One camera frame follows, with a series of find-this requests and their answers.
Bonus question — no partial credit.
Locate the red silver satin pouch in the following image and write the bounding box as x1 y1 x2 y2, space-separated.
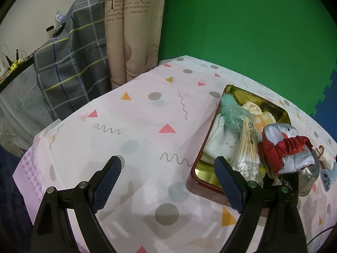
258 123 315 176

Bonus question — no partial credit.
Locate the white ribbed sock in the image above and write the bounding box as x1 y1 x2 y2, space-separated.
201 114 238 165

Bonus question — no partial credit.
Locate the stainless steel bowl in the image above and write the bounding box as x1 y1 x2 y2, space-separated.
298 158 320 196

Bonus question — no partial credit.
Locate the gold red tin box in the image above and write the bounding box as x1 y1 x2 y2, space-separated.
186 85 291 206

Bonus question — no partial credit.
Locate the light blue towel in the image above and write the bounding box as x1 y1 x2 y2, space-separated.
320 162 337 191

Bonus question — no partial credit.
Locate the cream cloth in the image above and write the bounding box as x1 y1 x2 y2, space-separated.
242 101 276 140

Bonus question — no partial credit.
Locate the teal green cloth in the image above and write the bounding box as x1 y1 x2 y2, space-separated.
220 94 245 134

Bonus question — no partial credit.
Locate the patterned pink tablecloth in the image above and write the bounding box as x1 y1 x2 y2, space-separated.
13 56 336 252

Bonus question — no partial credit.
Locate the white folded sock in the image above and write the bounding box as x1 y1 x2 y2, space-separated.
315 145 335 171

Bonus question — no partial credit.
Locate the blue foam mat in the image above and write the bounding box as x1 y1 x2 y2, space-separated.
311 71 337 140

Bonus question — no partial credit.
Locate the grey plaid cloth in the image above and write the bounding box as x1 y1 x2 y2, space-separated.
34 0 112 120

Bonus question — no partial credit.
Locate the green foam mat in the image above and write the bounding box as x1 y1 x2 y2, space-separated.
159 0 336 114

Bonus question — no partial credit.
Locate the beige leaf print curtain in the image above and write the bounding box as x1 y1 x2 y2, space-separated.
104 0 165 88

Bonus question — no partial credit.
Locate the black cable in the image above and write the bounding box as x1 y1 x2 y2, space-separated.
306 226 337 246

